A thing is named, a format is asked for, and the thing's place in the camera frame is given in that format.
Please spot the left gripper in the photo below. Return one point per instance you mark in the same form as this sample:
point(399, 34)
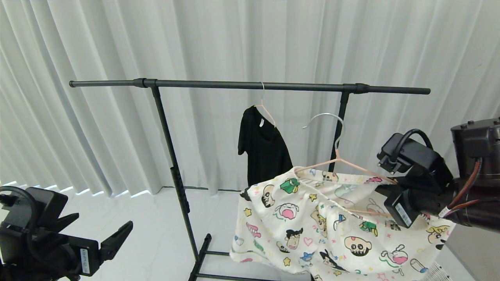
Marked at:
point(62, 253)

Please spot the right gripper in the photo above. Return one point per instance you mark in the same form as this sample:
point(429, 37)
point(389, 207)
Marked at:
point(418, 205)

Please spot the pink clothes hanger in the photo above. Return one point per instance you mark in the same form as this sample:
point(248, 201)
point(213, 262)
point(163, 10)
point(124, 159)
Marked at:
point(338, 158)
point(263, 93)

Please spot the cream printed garment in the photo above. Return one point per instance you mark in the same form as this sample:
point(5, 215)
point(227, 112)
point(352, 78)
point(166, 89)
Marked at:
point(312, 234)

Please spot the black T-shirt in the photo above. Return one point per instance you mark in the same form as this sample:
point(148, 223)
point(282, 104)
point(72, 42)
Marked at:
point(265, 152)

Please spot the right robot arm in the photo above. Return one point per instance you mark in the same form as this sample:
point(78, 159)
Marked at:
point(476, 148)

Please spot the white laundry basket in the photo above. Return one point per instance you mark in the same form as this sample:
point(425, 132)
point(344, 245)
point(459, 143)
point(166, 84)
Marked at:
point(437, 273)

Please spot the black clothes rack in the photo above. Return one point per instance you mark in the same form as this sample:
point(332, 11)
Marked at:
point(234, 84)

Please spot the white curtain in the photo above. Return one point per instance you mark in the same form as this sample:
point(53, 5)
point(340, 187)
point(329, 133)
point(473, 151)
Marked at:
point(117, 39)

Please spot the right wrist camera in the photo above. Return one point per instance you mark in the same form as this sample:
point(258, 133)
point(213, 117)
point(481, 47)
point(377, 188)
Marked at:
point(414, 156)

